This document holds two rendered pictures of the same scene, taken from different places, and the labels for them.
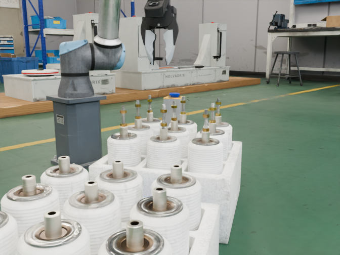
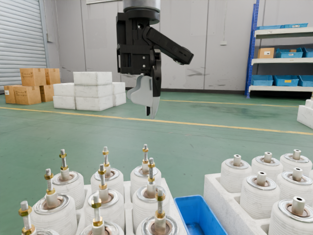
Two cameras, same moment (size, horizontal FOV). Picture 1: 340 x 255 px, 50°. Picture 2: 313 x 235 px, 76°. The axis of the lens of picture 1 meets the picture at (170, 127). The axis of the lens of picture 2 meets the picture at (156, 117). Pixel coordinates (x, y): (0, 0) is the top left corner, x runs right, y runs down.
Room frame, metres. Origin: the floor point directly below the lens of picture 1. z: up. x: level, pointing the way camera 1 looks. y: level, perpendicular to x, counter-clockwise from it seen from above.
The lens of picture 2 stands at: (1.17, 0.44, 0.56)
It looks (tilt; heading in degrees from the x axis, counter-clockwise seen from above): 13 degrees down; 245
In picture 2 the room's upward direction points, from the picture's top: straight up
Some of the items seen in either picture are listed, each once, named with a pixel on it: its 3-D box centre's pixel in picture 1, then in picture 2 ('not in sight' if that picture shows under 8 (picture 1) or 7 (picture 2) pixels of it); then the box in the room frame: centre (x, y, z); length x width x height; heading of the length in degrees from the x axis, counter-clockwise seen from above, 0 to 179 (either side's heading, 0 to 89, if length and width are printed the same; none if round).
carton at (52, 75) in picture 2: not in sight; (49, 76); (1.36, -4.04, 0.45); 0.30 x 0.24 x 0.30; 133
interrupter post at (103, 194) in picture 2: (174, 125); (103, 193); (1.10, -0.01, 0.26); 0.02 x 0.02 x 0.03
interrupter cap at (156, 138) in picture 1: (163, 138); (151, 193); (0.98, 0.02, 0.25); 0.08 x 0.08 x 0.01
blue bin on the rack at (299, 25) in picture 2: not in sight; (292, 27); (-3.00, -2.22, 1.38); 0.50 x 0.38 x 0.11; 45
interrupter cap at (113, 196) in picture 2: (174, 130); (104, 198); (1.10, -0.01, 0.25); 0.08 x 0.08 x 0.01
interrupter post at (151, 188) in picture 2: (163, 134); (151, 189); (0.98, 0.02, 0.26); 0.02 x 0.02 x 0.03
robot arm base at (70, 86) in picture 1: (75, 84); not in sight; (1.55, 0.40, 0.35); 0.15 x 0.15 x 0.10
